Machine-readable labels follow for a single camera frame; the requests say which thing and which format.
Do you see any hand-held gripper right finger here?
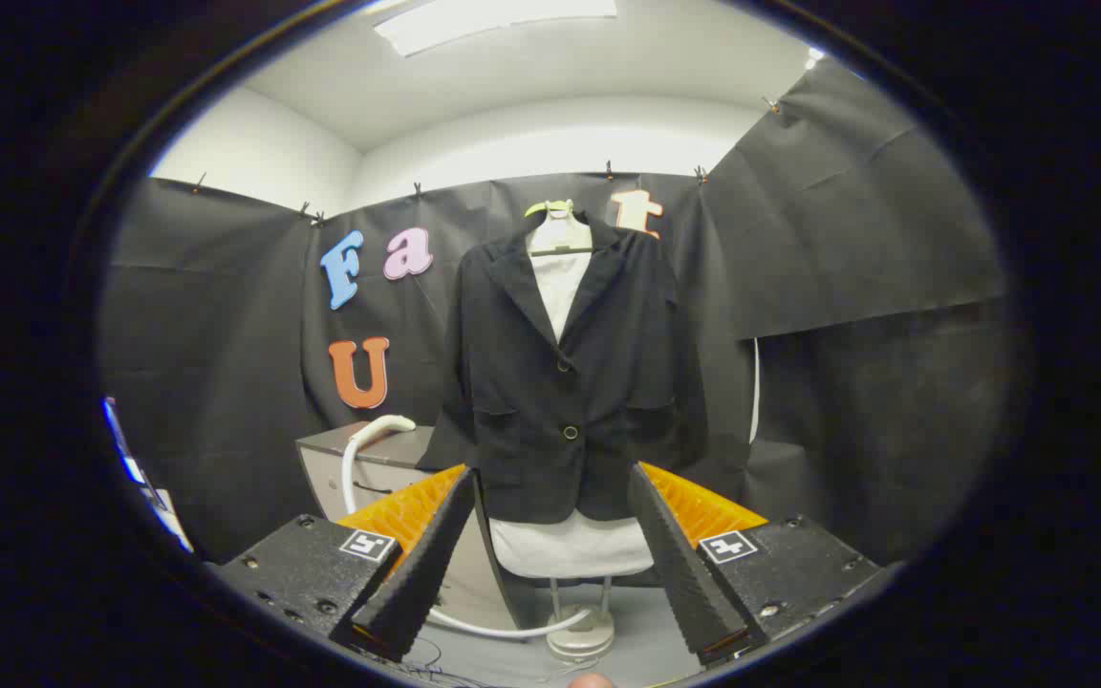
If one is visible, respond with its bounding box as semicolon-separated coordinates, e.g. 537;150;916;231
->
627;461;896;668

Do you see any black blazer jacket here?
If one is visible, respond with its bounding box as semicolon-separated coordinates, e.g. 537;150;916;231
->
417;212;709;525

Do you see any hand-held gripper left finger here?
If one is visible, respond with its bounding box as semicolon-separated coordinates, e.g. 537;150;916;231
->
219;463;478;663

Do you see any white and blue equipment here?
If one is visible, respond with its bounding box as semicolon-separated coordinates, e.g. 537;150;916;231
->
101;397;195;555

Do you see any row of small cloth clips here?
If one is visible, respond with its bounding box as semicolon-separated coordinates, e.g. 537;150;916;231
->
189;96;783;226

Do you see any ceiling light panel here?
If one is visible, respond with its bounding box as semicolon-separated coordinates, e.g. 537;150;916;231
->
374;0;618;56

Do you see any round metal stand base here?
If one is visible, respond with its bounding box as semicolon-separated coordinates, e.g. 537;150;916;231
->
546;573;616;660

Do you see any grey cabinet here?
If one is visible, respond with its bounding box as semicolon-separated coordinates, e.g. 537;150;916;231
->
295;422;537;632

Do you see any white dress form torso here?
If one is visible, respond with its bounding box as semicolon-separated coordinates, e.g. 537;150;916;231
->
490;250;655;580

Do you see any black backdrop cloth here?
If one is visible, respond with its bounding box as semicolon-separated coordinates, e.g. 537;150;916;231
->
99;57;1010;574

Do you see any white clothes hanger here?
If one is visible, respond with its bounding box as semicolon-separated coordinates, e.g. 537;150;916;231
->
525;201;597;257

